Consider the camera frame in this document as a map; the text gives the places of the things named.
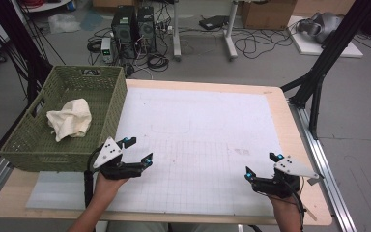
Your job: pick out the person's left hand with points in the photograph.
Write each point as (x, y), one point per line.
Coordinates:
(104, 188)

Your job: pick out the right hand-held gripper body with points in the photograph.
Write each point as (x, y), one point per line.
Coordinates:
(283, 187)

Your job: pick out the white grid mat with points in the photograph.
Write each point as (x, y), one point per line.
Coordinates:
(190, 129)

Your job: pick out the white desk frame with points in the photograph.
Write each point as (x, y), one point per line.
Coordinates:
(176, 32)

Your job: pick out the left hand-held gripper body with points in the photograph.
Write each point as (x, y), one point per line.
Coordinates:
(109, 154)

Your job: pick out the person's grey pants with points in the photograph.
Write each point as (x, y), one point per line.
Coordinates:
(174, 227)

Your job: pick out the cream egg-print cloth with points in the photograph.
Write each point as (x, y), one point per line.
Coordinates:
(72, 117)

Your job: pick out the green woven basket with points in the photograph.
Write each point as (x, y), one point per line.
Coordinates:
(74, 85)

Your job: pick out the white floor board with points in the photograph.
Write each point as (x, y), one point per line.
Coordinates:
(309, 48)

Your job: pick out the white power supply box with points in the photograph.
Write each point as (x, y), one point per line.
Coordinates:
(107, 50)

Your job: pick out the teal floor sheet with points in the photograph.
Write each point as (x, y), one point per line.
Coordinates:
(91, 20)

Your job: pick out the black metal stand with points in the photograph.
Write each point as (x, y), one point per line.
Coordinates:
(19, 42)
(331, 48)

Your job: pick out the black flat device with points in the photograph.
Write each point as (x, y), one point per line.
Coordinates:
(214, 22)

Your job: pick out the clear plastic bag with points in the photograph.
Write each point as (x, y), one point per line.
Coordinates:
(62, 23)

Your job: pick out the large black computer tower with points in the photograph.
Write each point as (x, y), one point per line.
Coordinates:
(124, 30)

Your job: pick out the slim black computer tower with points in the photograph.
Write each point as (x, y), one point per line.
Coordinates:
(146, 29)

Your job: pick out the grey helmet-shaped device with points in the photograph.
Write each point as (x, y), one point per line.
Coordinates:
(327, 24)

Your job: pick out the thin wooden stick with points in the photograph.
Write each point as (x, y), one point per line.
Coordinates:
(310, 214)

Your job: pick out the brown cardboard box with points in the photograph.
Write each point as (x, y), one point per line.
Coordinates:
(267, 14)

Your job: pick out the person's right hand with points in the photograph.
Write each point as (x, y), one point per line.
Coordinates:
(285, 209)

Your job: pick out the grey tape piece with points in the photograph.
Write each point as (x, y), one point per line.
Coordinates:
(312, 181)

